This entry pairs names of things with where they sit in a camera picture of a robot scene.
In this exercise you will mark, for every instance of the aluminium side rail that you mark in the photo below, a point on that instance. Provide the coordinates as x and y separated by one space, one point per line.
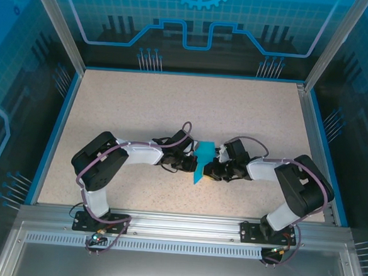
313 134

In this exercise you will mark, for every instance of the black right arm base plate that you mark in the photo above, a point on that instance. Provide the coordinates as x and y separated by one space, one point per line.
250 232

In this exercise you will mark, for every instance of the brass connector with green light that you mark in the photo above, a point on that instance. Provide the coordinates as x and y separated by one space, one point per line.
280 250
99 235

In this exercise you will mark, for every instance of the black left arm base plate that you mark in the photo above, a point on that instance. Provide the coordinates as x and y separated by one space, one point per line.
118 223

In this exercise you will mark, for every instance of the blue paper sheet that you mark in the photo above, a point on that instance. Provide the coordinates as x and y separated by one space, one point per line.
203 152

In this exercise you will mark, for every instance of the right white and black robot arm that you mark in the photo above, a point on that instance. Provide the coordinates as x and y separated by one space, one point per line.
307 187

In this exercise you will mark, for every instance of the aluminium frame post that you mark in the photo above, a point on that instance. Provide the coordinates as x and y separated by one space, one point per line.
334 44
59 25

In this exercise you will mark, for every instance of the steel front tray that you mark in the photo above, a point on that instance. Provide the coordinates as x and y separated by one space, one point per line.
174 270

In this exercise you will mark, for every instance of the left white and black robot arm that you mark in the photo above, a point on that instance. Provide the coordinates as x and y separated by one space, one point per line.
96 166

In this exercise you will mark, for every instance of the aluminium mounting rail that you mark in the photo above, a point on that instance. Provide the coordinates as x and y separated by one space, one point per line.
184 225

